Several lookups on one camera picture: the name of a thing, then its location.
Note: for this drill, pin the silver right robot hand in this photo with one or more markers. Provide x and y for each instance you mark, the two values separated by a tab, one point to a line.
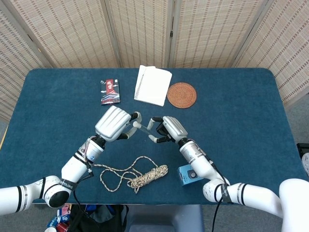
173	128

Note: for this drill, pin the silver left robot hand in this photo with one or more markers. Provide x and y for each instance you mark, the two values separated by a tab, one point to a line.
112	123

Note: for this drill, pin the small white cap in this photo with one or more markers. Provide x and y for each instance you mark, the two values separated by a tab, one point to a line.
136	124

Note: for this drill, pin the clear glass tube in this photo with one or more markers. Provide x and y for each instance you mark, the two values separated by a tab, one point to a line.
144	128

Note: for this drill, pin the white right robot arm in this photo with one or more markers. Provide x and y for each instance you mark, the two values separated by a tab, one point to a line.
200	162

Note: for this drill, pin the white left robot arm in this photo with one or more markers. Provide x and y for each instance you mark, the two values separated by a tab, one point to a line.
74	166

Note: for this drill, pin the dark red printed card box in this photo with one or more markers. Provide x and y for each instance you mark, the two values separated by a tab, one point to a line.
110	93

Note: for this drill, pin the round woven rattan coaster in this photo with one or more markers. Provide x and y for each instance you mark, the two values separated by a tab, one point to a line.
181	95

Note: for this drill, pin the white spiral notebook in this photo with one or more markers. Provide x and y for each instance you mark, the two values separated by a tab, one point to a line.
152	87

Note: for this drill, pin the blue speaker carton box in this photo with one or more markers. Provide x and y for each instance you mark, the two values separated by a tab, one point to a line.
187	176

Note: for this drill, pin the teal table cloth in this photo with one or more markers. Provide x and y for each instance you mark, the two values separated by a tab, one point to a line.
229	120

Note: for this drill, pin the grey blue chair seat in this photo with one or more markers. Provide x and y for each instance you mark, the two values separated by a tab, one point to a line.
169	217

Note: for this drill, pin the black backpack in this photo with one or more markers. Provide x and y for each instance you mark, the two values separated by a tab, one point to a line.
101	217

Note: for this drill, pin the woven bamboo folding screen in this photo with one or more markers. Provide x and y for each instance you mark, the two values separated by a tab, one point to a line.
72	31

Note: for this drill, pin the blue white snack packet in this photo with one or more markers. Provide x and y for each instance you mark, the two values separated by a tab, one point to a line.
63	216

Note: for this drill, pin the red can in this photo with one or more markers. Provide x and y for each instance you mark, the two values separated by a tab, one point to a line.
63	227

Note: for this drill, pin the black box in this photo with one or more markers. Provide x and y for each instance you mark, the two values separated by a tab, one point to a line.
303	148

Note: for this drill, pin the white plastic object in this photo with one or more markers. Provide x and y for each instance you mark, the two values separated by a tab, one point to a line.
306	163

